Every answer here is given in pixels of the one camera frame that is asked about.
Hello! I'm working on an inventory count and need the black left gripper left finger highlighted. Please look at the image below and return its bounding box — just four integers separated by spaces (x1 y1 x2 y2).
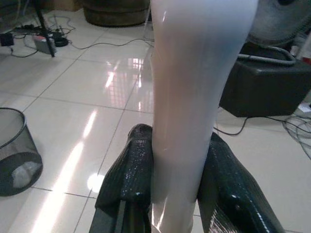
89 123 156 233

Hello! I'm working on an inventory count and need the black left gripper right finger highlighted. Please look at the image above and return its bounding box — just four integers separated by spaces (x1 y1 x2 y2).
196 133 285 233

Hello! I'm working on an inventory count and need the white broom handle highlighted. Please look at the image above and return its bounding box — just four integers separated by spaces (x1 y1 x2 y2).
149 0 259 233

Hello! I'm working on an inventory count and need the black box case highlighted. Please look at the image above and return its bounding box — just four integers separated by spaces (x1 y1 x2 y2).
218 41 311 118

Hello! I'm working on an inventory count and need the crumpled white paper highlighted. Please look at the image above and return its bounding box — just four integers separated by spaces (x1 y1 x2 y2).
12 163 42 188

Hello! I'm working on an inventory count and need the black mesh waste bin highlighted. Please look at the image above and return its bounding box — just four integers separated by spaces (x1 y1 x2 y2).
0 107 44 197

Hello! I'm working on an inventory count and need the brown wooden barrel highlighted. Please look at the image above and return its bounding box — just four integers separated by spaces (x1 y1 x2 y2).
82 0 153 27

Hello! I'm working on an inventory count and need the black tripod leg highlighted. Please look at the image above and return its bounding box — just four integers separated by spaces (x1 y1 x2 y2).
34 0 56 58

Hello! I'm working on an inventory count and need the grey fan guard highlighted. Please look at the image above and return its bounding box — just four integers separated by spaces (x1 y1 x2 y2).
246 0 311 47

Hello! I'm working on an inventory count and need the black power adapter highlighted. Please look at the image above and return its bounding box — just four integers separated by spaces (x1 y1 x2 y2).
0 33 15 47

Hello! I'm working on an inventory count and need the grey cable bundle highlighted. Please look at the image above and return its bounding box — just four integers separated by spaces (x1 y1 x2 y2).
281 114 311 161

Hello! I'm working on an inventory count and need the black floor cable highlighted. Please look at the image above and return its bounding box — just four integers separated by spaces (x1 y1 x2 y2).
65 36 154 50

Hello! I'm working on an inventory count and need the grey corrugated hose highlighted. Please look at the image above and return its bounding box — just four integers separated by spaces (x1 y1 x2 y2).
237 46 297 67

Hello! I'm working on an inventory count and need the black round cable coil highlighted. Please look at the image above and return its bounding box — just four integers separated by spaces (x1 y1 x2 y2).
53 37 69 47

